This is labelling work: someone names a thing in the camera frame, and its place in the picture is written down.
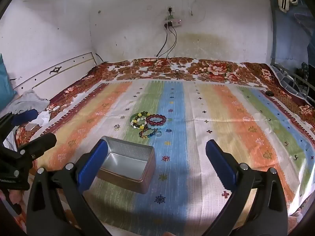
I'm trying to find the dark multicolour bead bracelet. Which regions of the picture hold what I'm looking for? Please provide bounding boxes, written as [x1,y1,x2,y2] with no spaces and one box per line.
[139,128,157,139]

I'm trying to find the green jade bangle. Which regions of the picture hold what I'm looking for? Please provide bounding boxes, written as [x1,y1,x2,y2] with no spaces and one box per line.
[130,112,148,126]

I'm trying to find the black power cable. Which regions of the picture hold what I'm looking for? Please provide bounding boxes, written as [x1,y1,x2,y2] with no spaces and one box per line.
[153,27,171,75]
[167,27,181,79]

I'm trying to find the yellow and dark bead bracelet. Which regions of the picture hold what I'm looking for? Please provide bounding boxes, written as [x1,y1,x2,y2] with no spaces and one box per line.
[130,113,152,130]

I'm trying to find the metal bed rail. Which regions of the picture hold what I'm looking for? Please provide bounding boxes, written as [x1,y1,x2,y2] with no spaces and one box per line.
[277,63,315,102]

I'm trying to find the white power strip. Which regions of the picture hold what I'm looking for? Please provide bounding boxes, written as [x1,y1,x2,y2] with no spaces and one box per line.
[164,16,183,28]

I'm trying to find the striped colourful mat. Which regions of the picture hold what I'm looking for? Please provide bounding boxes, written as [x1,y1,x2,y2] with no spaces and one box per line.
[32,80,315,236]

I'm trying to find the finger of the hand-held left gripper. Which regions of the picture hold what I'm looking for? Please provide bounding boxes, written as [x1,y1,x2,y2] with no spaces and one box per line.
[18,133,57,162]
[0,112,16,134]

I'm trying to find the white headboard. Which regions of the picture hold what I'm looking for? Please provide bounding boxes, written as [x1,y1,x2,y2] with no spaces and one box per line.
[12,52,97,92]

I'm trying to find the dark blue cloth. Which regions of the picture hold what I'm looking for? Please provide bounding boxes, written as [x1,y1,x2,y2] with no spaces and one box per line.
[11,109,39,126]

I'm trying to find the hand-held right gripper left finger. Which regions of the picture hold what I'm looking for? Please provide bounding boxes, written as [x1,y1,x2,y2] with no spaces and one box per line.
[26,139,110,236]

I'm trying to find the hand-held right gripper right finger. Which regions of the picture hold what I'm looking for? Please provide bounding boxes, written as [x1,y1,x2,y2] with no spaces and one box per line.
[204,139,289,236]

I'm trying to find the grey white cloth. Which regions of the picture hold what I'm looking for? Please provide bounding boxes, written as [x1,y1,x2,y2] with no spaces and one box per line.
[9,89,50,114]

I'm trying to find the floral brown blanket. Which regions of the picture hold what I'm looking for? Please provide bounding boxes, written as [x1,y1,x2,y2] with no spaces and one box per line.
[0,57,315,217]

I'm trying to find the teal pillow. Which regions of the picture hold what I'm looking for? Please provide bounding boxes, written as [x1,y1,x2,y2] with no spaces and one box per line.
[0,53,18,112]

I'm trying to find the red bead bracelet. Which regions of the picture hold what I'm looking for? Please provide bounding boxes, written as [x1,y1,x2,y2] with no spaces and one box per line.
[146,113,167,128]

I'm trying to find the silver metal tin box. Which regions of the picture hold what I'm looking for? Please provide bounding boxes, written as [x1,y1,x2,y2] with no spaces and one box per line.
[97,136,156,194]

